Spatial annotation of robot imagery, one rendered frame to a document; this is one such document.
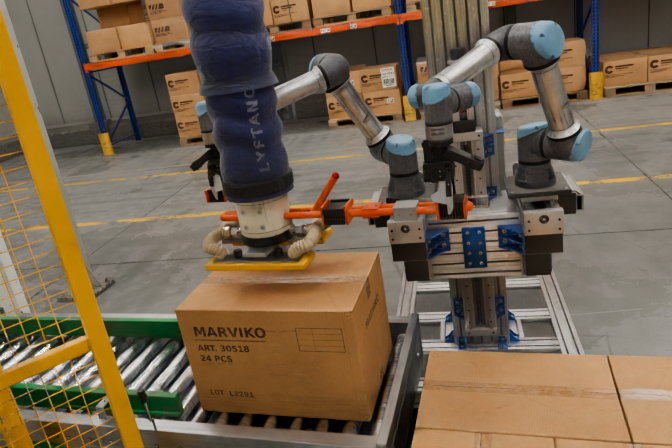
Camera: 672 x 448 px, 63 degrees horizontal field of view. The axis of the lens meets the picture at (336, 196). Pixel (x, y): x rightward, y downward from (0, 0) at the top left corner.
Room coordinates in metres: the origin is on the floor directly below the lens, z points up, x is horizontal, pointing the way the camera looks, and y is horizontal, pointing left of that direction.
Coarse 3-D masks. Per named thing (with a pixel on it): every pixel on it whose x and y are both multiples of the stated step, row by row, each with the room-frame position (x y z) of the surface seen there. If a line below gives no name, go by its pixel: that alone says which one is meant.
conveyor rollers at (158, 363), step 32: (0, 352) 2.30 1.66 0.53; (32, 352) 2.25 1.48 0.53; (128, 352) 2.08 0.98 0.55; (160, 352) 2.04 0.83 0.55; (64, 384) 1.94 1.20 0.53; (96, 384) 1.88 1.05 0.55; (160, 384) 1.82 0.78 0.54; (384, 384) 1.60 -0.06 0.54; (160, 416) 1.64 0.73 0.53; (224, 416) 1.57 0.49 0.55; (256, 416) 1.56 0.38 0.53
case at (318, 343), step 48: (240, 288) 1.69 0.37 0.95; (288, 288) 1.63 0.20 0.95; (336, 288) 1.58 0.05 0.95; (192, 336) 1.60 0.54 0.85; (240, 336) 1.54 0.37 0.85; (288, 336) 1.49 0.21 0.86; (336, 336) 1.44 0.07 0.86; (384, 336) 1.71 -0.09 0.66; (240, 384) 1.56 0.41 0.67; (288, 384) 1.50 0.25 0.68; (336, 384) 1.45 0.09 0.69
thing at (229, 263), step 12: (240, 252) 1.62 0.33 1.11; (276, 252) 1.57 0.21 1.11; (312, 252) 1.59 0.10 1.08; (216, 264) 1.61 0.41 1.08; (228, 264) 1.59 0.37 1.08; (240, 264) 1.58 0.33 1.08; (252, 264) 1.56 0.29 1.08; (264, 264) 1.55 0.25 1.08; (276, 264) 1.54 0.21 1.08; (288, 264) 1.52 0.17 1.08; (300, 264) 1.51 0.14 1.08
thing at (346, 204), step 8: (328, 200) 1.65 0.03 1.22; (336, 200) 1.66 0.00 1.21; (344, 200) 1.65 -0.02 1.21; (352, 200) 1.63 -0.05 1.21; (320, 208) 1.59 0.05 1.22; (328, 208) 1.61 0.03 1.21; (336, 208) 1.59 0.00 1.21; (344, 208) 1.56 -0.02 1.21; (328, 216) 1.58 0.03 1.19; (336, 216) 1.57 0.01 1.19; (344, 216) 1.56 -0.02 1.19; (328, 224) 1.57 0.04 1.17; (336, 224) 1.57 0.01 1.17; (344, 224) 1.56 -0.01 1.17
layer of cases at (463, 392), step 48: (432, 384) 1.56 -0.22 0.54; (480, 384) 1.52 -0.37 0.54; (528, 384) 1.48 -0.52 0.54; (576, 384) 1.45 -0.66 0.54; (624, 384) 1.41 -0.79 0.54; (432, 432) 1.34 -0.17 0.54; (480, 432) 1.32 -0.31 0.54; (528, 432) 1.28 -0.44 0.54; (576, 432) 1.25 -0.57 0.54; (624, 432) 1.23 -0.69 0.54
